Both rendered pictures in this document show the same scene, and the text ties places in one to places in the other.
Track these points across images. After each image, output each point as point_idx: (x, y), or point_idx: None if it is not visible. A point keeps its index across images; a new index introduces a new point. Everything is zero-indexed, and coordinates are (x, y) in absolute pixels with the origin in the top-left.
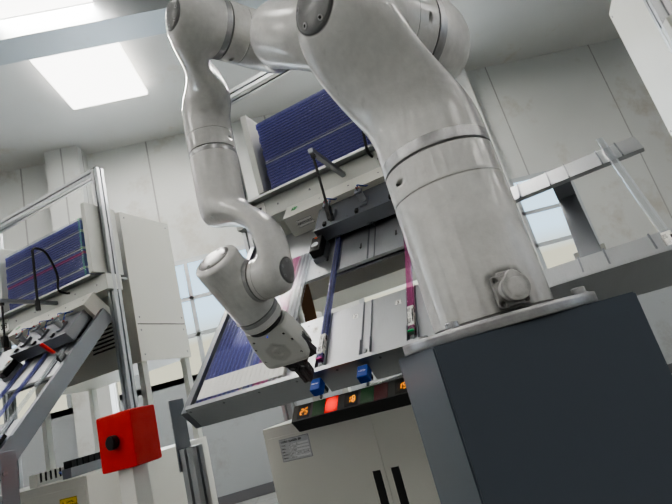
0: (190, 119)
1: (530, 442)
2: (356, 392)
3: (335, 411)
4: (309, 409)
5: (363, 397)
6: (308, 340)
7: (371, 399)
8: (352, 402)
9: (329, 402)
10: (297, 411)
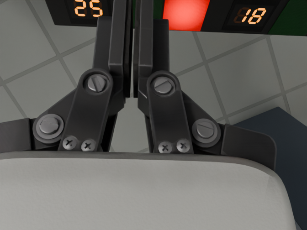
0: None
1: None
2: (273, 2)
3: (195, 31)
4: (108, 7)
5: (285, 22)
6: (256, 170)
7: (302, 32)
8: (249, 25)
9: (178, 7)
10: (61, 1)
